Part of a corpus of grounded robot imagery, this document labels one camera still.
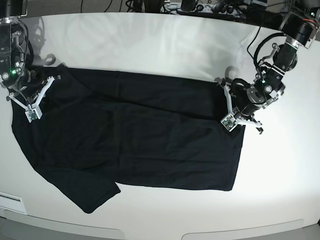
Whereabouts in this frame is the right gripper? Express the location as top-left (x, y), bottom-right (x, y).
top-left (9, 69), bottom-right (47, 104)

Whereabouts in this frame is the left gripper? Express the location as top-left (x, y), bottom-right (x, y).
top-left (229, 78), bottom-right (265, 123)

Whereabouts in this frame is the black T-shirt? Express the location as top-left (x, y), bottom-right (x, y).
top-left (11, 65), bottom-right (245, 214)

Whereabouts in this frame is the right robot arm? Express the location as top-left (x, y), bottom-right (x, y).
top-left (0, 0), bottom-right (47, 104)

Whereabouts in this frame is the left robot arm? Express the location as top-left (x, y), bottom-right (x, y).
top-left (221, 0), bottom-right (320, 128)

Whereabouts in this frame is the white power strip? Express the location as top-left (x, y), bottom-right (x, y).
top-left (194, 3), bottom-right (234, 15)

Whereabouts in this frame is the white label plate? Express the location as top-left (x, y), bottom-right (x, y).
top-left (0, 192), bottom-right (27, 215)

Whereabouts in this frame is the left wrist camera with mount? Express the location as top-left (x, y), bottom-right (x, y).
top-left (215, 77), bottom-right (264, 135)

